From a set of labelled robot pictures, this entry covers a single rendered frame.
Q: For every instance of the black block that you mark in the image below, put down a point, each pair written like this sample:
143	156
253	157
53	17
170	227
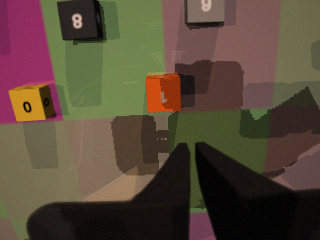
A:
80	19

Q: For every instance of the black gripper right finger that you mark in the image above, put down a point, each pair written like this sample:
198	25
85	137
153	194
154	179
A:
245	205

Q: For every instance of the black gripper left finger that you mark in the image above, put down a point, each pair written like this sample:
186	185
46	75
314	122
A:
160	211

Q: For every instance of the grey block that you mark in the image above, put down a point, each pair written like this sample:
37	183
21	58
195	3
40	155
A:
204	11

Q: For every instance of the yellow block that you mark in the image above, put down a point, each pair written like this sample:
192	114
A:
31	103

